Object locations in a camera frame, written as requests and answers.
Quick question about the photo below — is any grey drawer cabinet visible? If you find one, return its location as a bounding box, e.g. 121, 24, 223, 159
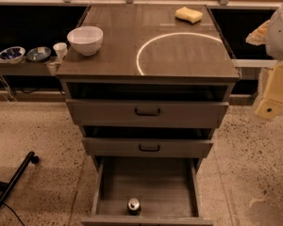
56, 3, 241, 171

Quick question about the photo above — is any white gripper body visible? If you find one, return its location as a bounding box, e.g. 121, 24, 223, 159
263, 62, 283, 106

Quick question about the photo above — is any black chair leg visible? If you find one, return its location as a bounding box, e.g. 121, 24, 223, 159
0, 152, 39, 208

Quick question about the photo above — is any low grey side shelf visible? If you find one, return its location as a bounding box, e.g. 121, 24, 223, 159
0, 56, 60, 76

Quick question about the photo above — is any grey middle drawer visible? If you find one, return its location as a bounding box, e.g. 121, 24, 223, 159
82, 126, 213, 158

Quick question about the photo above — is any grey bottom drawer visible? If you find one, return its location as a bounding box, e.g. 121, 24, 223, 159
81, 157, 213, 226

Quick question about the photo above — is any white bowl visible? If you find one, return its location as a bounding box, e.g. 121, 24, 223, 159
67, 26, 104, 56

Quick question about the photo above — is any small white cup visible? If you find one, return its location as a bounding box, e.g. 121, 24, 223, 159
53, 42, 68, 60

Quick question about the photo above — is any dark blue plate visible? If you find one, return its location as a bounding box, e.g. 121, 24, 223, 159
26, 46, 51, 62

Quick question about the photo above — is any grey drawer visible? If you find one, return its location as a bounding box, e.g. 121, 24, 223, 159
81, 157, 213, 226
67, 82, 228, 128
82, 126, 213, 158

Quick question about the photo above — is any yellow sponge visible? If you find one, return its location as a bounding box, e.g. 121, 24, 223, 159
175, 7, 203, 24

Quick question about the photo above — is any green soda can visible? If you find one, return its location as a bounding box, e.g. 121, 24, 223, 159
127, 198, 142, 216

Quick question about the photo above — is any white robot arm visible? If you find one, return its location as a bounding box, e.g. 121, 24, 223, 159
246, 3, 283, 121

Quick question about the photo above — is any blue patterned bowl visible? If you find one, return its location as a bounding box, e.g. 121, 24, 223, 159
0, 46, 25, 64

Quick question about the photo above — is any grey top drawer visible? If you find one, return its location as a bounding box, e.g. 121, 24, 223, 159
67, 82, 228, 128

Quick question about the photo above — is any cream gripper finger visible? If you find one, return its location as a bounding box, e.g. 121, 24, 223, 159
255, 99, 283, 121

